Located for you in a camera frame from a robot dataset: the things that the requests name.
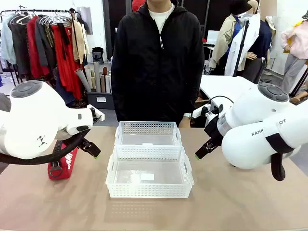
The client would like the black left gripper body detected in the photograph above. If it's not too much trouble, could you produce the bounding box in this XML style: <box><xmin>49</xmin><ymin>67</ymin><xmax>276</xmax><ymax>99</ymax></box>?
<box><xmin>77</xmin><ymin>137</ymin><xmax>92</xmax><ymax>151</ymax></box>

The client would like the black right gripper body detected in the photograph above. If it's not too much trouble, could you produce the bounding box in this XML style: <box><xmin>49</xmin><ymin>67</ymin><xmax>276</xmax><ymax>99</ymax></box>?
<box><xmin>204</xmin><ymin>117</ymin><xmax>226</xmax><ymax>146</ymax></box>

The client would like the red campus zipper pouch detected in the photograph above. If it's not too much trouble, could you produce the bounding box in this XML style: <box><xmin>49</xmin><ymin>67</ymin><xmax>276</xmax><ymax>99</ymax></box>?
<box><xmin>47</xmin><ymin>140</ymin><xmax>79</xmax><ymax>180</ymax></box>

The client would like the person's left hand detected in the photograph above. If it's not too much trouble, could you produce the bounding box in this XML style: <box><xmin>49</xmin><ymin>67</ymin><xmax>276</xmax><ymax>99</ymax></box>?
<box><xmin>179</xmin><ymin>116</ymin><xmax>192</xmax><ymax>128</ymax></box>

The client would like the white background table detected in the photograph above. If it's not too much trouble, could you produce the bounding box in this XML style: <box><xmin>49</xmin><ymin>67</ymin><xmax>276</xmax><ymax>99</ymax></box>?
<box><xmin>199</xmin><ymin>75</ymin><xmax>262</xmax><ymax>114</ymax></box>

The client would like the grey storage bin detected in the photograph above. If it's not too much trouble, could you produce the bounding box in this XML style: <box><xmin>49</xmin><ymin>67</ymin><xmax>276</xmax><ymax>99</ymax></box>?
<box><xmin>86</xmin><ymin>91</ymin><xmax>115</xmax><ymax>110</ymax></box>

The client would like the blue denim garment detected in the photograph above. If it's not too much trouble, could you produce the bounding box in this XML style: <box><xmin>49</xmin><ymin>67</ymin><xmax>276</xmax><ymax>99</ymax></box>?
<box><xmin>54</xmin><ymin>71</ymin><xmax>76</xmax><ymax>105</ymax></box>

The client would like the small white perforated plastic basket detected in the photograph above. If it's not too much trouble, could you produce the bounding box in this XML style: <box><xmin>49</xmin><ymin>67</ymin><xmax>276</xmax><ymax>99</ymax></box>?
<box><xmin>114</xmin><ymin>120</ymin><xmax>183</xmax><ymax>148</ymax></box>

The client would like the leaning grey paper roll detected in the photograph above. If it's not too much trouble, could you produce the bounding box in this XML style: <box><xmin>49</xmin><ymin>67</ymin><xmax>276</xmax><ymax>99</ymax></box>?
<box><xmin>76</xmin><ymin>68</ymin><xmax>92</xmax><ymax>93</ymax></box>

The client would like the large white perforated plastic basket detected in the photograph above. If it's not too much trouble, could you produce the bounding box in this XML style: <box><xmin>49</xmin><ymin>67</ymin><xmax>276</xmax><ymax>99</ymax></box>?
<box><xmin>105</xmin><ymin>145</ymin><xmax>195</xmax><ymax>199</ymax></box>

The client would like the tall grey cardboard tube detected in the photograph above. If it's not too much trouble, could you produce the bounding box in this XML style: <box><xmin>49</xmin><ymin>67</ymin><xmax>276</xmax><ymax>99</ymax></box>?
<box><xmin>93</xmin><ymin>61</ymin><xmax>102</xmax><ymax>93</ymax></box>

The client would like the long red hanging dress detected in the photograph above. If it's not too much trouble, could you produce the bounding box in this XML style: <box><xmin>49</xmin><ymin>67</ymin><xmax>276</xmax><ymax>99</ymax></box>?
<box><xmin>51</xmin><ymin>24</ymin><xmax>84</xmax><ymax>101</ymax></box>

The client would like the person in black jacket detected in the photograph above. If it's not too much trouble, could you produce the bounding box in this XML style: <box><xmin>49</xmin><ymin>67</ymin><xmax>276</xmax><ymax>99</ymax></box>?
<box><xmin>111</xmin><ymin>0</ymin><xmax>205</xmax><ymax>126</ymax></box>

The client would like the black tripod pole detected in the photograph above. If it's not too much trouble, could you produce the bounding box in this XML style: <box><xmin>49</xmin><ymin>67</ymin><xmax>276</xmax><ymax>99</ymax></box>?
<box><xmin>232</xmin><ymin>18</ymin><xmax>250</xmax><ymax>77</ymax></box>

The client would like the grey cloth garment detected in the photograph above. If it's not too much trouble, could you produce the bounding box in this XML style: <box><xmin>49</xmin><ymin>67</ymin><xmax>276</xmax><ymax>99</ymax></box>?
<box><xmin>0</xmin><ymin>92</ymin><xmax>12</xmax><ymax>113</ymax></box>

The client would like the black backpack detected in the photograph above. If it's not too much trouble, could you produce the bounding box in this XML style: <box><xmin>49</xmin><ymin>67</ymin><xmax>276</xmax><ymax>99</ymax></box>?
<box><xmin>91</xmin><ymin>47</ymin><xmax>104</xmax><ymax>65</ymax></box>

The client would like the mannequin in white coat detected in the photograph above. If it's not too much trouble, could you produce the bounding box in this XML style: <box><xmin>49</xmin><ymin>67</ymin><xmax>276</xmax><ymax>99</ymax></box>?
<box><xmin>224</xmin><ymin>13</ymin><xmax>262</xmax><ymax>78</ymax></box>

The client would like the mannequin in beige coat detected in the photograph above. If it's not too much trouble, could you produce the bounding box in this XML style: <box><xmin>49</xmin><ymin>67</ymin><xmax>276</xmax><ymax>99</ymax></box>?
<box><xmin>208</xmin><ymin>0</ymin><xmax>253</xmax><ymax>76</ymax></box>

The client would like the mannequin in navy garment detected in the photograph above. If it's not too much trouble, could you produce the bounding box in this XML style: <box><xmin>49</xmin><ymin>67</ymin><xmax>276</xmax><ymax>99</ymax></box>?
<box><xmin>247</xmin><ymin>16</ymin><xmax>274</xmax><ymax>84</ymax></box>

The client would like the beige hanging garment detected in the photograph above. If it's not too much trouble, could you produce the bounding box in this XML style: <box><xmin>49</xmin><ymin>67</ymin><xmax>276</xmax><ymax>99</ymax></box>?
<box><xmin>70</xmin><ymin>18</ymin><xmax>90</xmax><ymax>64</ymax></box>

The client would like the red hanging jacket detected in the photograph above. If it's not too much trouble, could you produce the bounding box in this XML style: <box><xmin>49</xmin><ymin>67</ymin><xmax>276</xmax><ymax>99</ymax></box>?
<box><xmin>26</xmin><ymin>15</ymin><xmax>51</xmax><ymax>78</ymax></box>

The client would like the grey hanging garment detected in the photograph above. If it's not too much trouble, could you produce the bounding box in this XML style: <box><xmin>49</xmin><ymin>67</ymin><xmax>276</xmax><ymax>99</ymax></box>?
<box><xmin>34</xmin><ymin>17</ymin><xmax>57</xmax><ymax>68</ymax></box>

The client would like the dark grey hanging coat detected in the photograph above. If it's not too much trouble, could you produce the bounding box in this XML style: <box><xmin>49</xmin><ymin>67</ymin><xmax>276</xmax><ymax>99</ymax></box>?
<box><xmin>9</xmin><ymin>16</ymin><xmax>32</xmax><ymax>76</ymax></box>

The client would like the mannequin in pink sweater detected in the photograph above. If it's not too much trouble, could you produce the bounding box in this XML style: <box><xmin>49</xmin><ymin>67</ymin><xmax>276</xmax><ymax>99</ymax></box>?
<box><xmin>280</xmin><ymin>14</ymin><xmax>308</xmax><ymax>97</ymax></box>

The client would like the light blue hanging garment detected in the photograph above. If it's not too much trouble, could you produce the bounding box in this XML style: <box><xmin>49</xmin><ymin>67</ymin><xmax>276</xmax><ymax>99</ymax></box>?
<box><xmin>0</xmin><ymin>13</ymin><xmax>18</xmax><ymax>65</ymax></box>

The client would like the black clothes rack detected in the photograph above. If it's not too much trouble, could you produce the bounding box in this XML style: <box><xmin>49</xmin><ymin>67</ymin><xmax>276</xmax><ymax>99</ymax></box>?
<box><xmin>0</xmin><ymin>5</ymin><xmax>85</xmax><ymax>110</ymax></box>

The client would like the red hat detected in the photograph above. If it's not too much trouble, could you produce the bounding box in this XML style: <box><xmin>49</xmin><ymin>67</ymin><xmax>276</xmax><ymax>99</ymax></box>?
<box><xmin>131</xmin><ymin>0</ymin><xmax>147</xmax><ymax>13</ymax></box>

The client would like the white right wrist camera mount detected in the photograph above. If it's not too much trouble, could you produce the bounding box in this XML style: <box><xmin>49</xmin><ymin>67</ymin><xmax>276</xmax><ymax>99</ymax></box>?
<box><xmin>192</xmin><ymin>104</ymin><xmax>226</xmax><ymax>121</ymax></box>

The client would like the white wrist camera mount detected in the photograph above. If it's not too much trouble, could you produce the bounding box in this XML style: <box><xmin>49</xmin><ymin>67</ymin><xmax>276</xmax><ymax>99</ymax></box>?
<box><xmin>192</xmin><ymin>104</ymin><xmax>226</xmax><ymax>121</ymax></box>
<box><xmin>86</xmin><ymin>104</ymin><xmax>106</xmax><ymax>124</ymax></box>

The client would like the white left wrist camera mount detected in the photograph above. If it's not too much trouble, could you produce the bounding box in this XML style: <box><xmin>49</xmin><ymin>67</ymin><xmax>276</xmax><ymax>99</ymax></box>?
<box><xmin>86</xmin><ymin>104</ymin><xmax>106</xmax><ymax>124</ymax></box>

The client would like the thin black camera cable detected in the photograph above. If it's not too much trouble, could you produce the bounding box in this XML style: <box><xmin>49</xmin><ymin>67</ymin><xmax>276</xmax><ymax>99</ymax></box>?
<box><xmin>208</xmin><ymin>95</ymin><xmax>235</xmax><ymax>104</ymax></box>

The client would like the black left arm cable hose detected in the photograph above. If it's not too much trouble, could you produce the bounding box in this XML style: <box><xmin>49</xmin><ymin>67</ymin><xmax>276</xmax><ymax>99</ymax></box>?
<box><xmin>0</xmin><ymin>129</ymin><xmax>91</xmax><ymax>166</ymax></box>

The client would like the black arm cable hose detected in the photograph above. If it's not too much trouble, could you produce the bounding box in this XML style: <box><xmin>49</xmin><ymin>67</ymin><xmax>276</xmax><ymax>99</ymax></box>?
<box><xmin>0</xmin><ymin>129</ymin><xmax>91</xmax><ymax>166</ymax></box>
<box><xmin>265</xmin><ymin>133</ymin><xmax>295</xmax><ymax>181</ymax></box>

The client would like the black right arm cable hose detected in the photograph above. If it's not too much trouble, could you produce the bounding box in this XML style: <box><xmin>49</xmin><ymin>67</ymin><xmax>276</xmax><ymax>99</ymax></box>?
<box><xmin>265</xmin><ymin>133</ymin><xmax>295</xmax><ymax>181</ymax></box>

